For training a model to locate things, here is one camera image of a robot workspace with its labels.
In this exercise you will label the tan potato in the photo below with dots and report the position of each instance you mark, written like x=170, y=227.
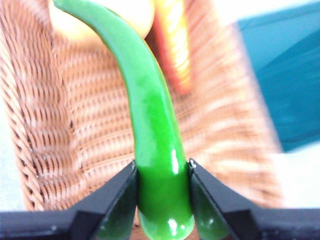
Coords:
x=75, y=27

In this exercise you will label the brown wicker basket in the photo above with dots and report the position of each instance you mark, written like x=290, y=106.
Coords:
x=82, y=130

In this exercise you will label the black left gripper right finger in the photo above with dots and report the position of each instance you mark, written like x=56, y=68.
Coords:
x=245, y=217

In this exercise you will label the green chili pepper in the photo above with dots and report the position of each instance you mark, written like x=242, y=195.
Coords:
x=155, y=140

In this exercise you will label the light blue round plate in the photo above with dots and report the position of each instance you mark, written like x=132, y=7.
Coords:
x=287, y=82

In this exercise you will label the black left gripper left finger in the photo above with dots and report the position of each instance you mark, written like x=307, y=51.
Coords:
x=82, y=217

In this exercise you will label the orange carrot with green leaves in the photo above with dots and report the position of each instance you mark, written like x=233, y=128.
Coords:
x=176, y=45

